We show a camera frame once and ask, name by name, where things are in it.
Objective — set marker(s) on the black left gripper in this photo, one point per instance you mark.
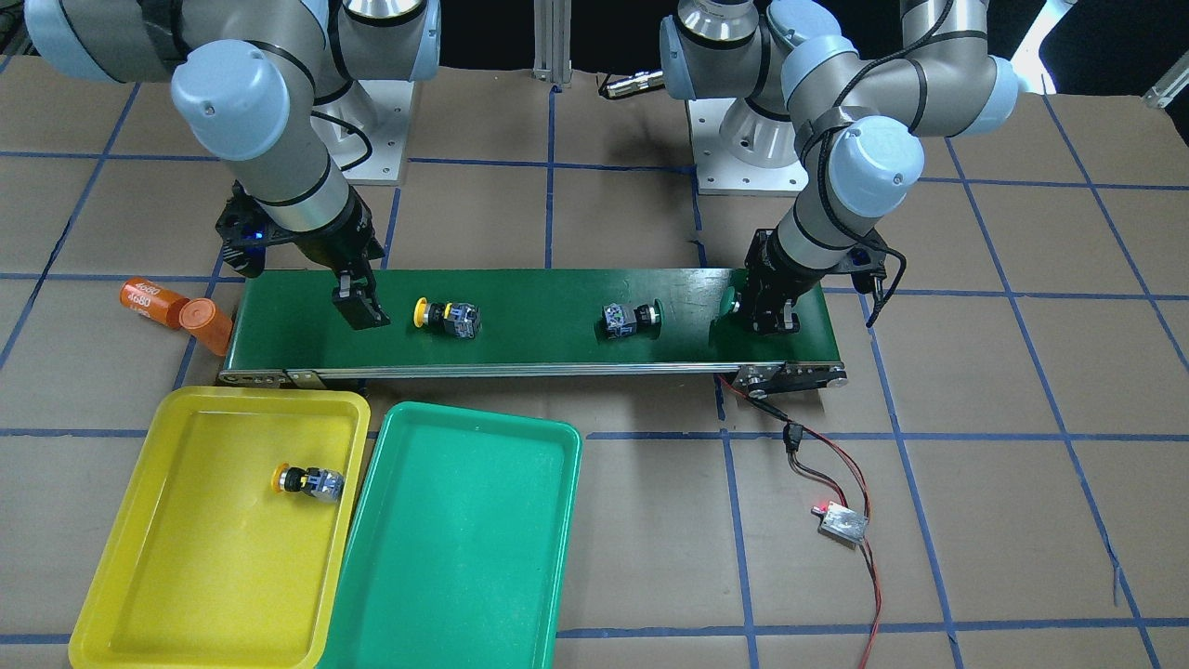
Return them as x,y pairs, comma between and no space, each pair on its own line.
773,272

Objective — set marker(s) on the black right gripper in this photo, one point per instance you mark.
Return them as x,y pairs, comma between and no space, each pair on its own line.
341,239

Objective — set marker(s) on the yellow mushroom push button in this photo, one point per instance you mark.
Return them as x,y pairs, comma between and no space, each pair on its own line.
324,485

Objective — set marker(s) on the orange 4680 cylinder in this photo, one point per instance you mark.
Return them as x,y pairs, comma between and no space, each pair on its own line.
153,301

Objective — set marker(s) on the green mushroom push button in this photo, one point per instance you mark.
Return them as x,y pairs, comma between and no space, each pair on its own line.
729,305

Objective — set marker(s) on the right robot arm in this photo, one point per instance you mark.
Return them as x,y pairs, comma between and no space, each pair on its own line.
249,78

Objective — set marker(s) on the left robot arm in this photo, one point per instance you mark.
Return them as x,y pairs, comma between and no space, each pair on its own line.
857,123

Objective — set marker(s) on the green conveyor belt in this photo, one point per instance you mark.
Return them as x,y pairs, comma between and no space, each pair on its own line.
533,322

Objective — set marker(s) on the green plastic tray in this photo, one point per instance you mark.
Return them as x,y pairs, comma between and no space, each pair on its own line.
458,548

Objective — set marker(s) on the yellow plastic tray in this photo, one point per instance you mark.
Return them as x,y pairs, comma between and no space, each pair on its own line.
206,566

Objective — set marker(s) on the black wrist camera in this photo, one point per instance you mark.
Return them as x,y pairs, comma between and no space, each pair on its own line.
246,231

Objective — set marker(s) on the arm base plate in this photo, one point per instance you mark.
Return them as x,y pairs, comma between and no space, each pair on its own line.
742,147
366,130

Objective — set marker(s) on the aluminium frame post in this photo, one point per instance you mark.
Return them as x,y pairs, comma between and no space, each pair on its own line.
551,20

